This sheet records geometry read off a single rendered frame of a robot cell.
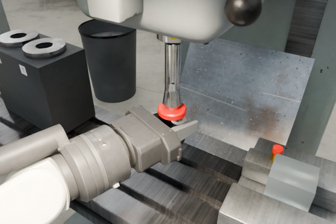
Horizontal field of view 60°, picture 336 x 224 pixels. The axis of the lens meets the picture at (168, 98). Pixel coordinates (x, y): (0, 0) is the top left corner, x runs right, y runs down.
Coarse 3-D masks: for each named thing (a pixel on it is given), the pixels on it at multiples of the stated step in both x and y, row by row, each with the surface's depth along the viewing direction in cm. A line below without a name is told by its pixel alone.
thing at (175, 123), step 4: (184, 116) 47; (164, 120) 46; (168, 120) 46; (172, 120) 46; (176, 120) 46; (180, 120) 46; (184, 120) 47; (168, 124) 46; (172, 124) 46; (176, 124) 46
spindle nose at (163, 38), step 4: (156, 36) 40; (160, 36) 39; (164, 36) 39; (160, 40) 39; (164, 40) 39; (168, 40) 39; (172, 40) 39; (176, 40) 39; (180, 40) 39; (184, 40) 39
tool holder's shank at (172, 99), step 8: (168, 48) 41; (176, 48) 41; (168, 56) 41; (176, 56) 41; (168, 64) 42; (176, 64) 42; (168, 72) 43; (176, 72) 43; (168, 80) 43; (176, 80) 43; (168, 88) 44; (176, 88) 44; (168, 96) 45; (176, 96) 45; (168, 104) 45; (176, 104) 45
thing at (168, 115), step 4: (160, 104) 48; (184, 104) 48; (160, 108) 47; (164, 108) 47; (180, 108) 47; (184, 108) 47; (160, 112) 46; (164, 112) 46; (168, 112) 46; (172, 112) 46; (176, 112) 46; (180, 112) 46; (184, 112) 46; (160, 116) 46; (164, 116) 46; (168, 116) 45; (172, 116) 45; (176, 116) 46; (180, 116) 46
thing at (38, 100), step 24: (0, 48) 65; (24, 48) 62; (48, 48) 62; (72, 48) 65; (0, 72) 69; (24, 72) 61; (48, 72) 60; (72, 72) 65; (24, 96) 67; (48, 96) 62; (72, 96) 67; (48, 120) 65; (72, 120) 69
